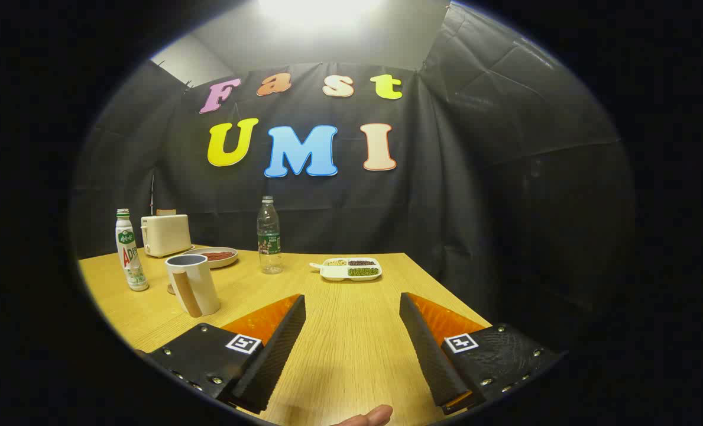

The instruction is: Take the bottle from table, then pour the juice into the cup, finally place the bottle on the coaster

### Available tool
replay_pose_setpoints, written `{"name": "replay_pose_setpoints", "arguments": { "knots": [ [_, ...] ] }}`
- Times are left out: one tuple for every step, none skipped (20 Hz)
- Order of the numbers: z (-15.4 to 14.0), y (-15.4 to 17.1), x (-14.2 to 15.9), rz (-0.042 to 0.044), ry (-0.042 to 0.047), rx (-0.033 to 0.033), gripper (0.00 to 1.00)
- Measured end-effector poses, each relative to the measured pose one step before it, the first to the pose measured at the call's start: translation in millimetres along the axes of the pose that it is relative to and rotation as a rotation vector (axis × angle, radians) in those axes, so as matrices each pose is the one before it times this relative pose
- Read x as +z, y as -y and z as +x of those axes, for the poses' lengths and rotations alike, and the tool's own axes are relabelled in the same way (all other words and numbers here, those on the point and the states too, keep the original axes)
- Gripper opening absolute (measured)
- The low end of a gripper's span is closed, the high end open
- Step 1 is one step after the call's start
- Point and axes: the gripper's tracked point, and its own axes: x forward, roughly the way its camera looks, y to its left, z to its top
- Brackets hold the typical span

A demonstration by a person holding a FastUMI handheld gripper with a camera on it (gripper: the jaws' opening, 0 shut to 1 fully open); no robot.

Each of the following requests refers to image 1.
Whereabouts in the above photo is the white cup with wooden handle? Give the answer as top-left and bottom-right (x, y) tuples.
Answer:
(165, 254), (221, 318)

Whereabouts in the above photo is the black backdrop cloth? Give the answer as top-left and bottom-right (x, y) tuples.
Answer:
(70, 3), (636, 332)

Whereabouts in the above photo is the white juice bottle green label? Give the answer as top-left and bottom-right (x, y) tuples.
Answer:
(115, 208), (150, 292)

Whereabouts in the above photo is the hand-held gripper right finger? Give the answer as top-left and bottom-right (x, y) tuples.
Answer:
(399, 292), (565, 415)

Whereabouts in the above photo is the wooden table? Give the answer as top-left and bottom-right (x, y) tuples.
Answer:
(78, 246), (494, 426)

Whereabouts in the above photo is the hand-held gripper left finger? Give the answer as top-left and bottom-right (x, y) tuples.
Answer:
(141, 294), (306, 415)

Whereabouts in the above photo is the clear plastic water bottle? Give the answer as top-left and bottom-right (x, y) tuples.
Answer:
(257, 196), (283, 275)

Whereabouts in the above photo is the white divided dish with beans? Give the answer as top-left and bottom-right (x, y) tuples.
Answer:
(309, 257), (383, 282)

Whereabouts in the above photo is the white round plate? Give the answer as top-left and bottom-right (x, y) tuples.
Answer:
(183, 247), (239, 269)

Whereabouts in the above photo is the cream toaster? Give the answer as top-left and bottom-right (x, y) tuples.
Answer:
(141, 214), (193, 258)

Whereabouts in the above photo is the ceiling light panel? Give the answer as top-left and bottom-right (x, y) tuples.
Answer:
(257, 0), (387, 27)

